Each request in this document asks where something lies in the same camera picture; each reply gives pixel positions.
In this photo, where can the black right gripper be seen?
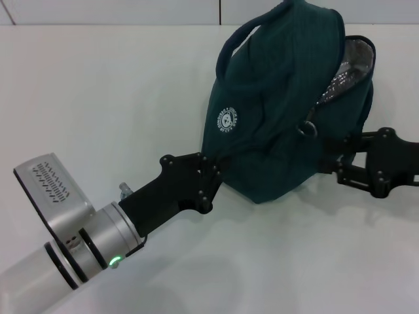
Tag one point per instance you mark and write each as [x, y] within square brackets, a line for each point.
[399, 160]

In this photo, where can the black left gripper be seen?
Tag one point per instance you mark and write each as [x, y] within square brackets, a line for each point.
[163, 193]

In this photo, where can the dark teal zipper lunch bag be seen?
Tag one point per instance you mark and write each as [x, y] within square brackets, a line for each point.
[278, 98]

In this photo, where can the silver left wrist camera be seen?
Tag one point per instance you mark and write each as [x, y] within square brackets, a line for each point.
[52, 189]

